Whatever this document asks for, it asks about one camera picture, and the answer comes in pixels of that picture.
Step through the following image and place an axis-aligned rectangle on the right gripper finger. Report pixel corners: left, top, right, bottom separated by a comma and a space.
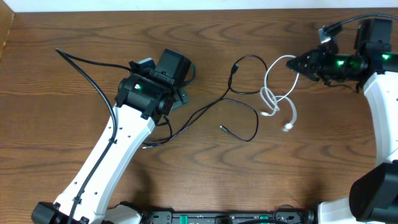
287, 53, 311, 64
286, 60, 303, 73

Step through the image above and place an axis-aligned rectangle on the white USB cable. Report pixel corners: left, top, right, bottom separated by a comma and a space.
259, 54, 300, 133

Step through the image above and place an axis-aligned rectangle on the black USB cable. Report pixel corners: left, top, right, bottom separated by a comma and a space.
142, 54, 269, 149

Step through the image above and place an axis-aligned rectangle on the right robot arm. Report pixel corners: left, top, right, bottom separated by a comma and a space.
286, 14, 397, 223

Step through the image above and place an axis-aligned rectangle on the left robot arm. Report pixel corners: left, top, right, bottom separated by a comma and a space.
31, 49, 195, 224

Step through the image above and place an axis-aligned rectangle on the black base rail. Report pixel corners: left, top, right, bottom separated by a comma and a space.
141, 208, 318, 224

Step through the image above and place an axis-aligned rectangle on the cardboard box wall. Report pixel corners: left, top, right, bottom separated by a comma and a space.
0, 0, 14, 58

